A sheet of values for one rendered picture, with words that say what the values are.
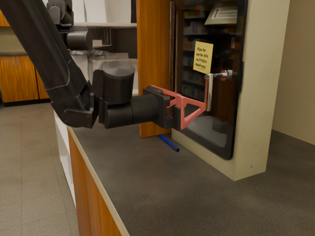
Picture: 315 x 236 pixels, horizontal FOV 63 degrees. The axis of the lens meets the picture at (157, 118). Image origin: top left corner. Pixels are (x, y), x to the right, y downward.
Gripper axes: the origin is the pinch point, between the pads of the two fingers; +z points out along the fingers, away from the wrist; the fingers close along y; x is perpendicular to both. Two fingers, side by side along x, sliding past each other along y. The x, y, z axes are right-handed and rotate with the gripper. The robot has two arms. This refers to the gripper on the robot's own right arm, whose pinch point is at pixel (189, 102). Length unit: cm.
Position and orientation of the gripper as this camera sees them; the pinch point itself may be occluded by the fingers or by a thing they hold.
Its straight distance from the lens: 58.8
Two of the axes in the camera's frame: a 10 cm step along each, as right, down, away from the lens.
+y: -4.4, -2.7, 8.6
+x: 0.1, 9.5, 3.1
